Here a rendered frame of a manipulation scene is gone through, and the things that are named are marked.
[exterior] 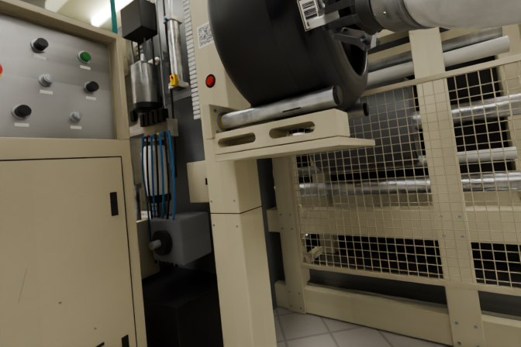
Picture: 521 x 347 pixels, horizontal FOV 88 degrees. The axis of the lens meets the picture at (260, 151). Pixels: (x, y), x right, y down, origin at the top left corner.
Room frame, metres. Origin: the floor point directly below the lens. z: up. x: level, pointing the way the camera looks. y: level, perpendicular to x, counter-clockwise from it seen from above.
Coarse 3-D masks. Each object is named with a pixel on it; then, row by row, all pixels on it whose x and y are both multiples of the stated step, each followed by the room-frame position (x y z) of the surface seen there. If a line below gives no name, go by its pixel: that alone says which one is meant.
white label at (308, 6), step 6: (300, 0) 0.52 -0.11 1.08; (306, 0) 0.52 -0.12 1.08; (312, 0) 0.52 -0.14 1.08; (300, 6) 0.52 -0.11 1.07; (306, 6) 0.52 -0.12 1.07; (312, 6) 0.53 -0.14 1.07; (318, 6) 0.53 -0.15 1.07; (300, 12) 0.52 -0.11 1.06; (306, 12) 0.53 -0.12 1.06; (312, 12) 0.53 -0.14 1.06; (306, 18) 0.53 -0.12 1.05; (312, 18) 0.53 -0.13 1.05; (306, 24) 0.53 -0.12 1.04; (306, 30) 0.54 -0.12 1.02
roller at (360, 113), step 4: (356, 104) 0.84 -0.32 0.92; (360, 104) 0.83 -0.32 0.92; (364, 104) 0.82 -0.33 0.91; (348, 108) 0.84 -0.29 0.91; (352, 108) 0.84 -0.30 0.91; (356, 108) 0.83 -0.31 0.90; (360, 108) 0.82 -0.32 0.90; (364, 108) 0.82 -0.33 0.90; (368, 108) 0.84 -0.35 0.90; (348, 112) 0.84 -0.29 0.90; (352, 112) 0.84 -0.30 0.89; (356, 112) 0.83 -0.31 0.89; (360, 112) 0.83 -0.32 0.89; (364, 112) 0.82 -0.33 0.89; (368, 112) 0.83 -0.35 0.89; (348, 116) 0.85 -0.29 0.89; (352, 116) 0.84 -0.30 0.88; (356, 116) 0.84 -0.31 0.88; (360, 116) 0.84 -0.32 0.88; (364, 116) 0.83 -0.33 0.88; (300, 128) 0.95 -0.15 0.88
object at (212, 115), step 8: (208, 104) 0.74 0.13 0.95; (208, 112) 0.74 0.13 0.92; (216, 112) 0.77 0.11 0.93; (224, 112) 0.79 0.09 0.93; (208, 120) 0.75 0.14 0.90; (216, 120) 0.76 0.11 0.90; (272, 120) 1.02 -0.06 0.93; (208, 128) 0.75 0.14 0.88; (216, 128) 0.76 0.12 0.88; (240, 128) 0.85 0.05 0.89; (208, 136) 0.75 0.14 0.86
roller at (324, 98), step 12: (300, 96) 0.63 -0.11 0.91; (312, 96) 0.61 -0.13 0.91; (324, 96) 0.60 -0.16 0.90; (336, 96) 0.58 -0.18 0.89; (252, 108) 0.71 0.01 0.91; (264, 108) 0.68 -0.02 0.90; (276, 108) 0.67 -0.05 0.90; (288, 108) 0.65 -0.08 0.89; (300, 108) 0.64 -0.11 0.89; (312, 108) 0.63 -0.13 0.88; (228, 120) 0.75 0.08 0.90; (240, 120) 0.73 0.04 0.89; (252, 120) 0.72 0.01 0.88; (264, 120) 0.70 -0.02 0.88
